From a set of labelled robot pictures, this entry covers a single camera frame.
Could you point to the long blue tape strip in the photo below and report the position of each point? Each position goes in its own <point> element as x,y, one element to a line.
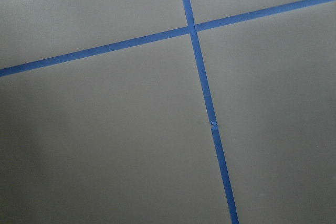
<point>210,111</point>

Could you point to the crossing blue tape strip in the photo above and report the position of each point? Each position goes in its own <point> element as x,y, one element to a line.
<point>159,36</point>

